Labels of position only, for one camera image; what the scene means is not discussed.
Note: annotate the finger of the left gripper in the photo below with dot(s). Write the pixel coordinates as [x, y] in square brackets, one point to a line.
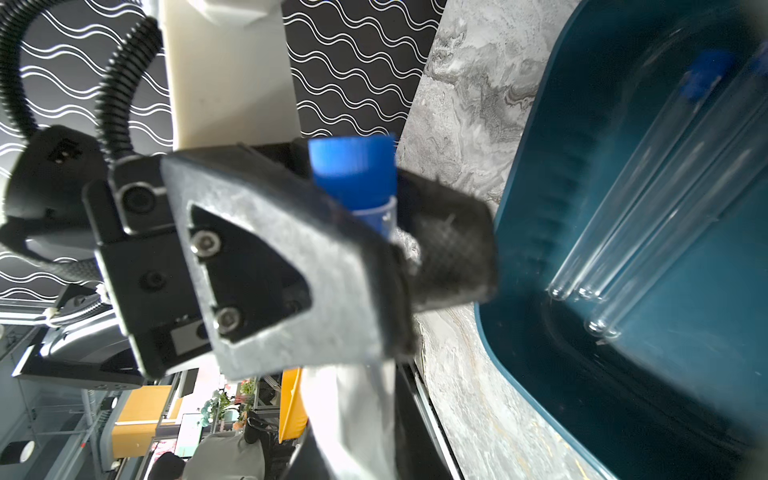
[458, 254]

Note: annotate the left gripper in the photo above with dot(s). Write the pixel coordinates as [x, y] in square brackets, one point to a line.
[284, 275]

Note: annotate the clear test tube blue cap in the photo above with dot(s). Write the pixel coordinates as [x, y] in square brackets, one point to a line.
[682, 222]
[360, 173]
[734, 108]
[679, 110]

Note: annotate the white wipe cloth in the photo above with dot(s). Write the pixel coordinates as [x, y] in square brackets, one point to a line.
[351, 409]

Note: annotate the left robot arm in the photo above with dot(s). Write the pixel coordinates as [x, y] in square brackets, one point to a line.
[78, 342]

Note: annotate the teal plastic tray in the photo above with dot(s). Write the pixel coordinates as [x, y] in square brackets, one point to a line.
[679, 391]

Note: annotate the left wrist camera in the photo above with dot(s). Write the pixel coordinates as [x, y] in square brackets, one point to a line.
[229, 73]

